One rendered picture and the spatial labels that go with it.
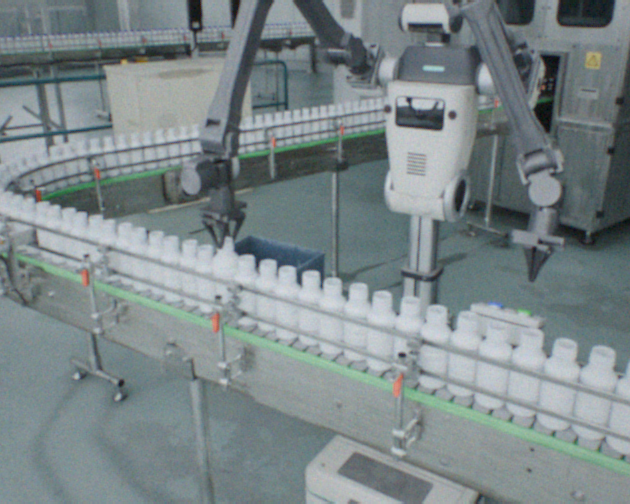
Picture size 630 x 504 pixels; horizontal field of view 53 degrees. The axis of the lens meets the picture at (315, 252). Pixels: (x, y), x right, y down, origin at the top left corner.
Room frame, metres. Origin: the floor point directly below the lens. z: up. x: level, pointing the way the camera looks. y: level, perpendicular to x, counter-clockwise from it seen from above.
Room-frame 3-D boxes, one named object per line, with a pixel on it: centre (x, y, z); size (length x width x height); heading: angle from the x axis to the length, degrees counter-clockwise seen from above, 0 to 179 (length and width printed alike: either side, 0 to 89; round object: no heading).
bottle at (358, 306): (1.17, -0.09, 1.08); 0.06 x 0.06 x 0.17
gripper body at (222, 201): (1.37, 0.21, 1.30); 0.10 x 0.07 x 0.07; 146
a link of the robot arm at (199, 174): (1.33, 0.23, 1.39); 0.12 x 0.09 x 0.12; 147
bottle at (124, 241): (1.57, 0.50, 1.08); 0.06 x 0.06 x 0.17
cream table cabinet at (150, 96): (5.66, 1.17, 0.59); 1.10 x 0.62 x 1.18; 128
